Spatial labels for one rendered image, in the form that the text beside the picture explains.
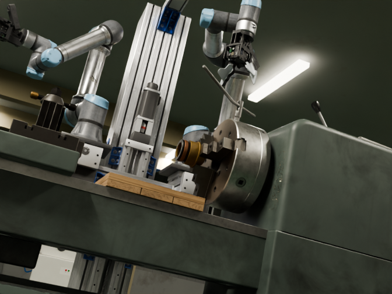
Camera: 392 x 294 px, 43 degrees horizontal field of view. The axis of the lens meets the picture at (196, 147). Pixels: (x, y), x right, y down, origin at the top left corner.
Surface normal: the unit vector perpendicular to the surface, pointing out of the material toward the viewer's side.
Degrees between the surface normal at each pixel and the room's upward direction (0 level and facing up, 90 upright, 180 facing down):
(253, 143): 71
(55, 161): 90
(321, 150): 90
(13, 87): 90
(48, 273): 90
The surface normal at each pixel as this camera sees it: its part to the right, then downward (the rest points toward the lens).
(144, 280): 0.33, -0.21
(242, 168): 0.31, 0.04
